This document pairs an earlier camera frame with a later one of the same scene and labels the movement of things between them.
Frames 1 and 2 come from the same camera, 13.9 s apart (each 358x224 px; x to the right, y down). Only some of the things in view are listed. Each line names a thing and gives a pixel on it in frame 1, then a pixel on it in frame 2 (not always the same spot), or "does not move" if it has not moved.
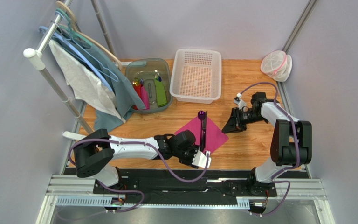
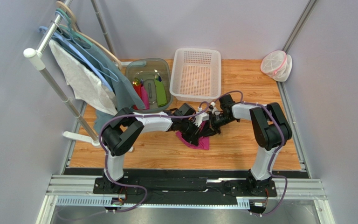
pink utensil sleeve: x=144 y=96 does not move
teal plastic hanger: x=70 y=29 does not move
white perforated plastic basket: x=196 y=76 does not move
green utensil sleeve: x=161 y=97 does not move
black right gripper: x=238 y=117 -> x=214 y=121
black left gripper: x=194 y=147 -> x=193 y=137
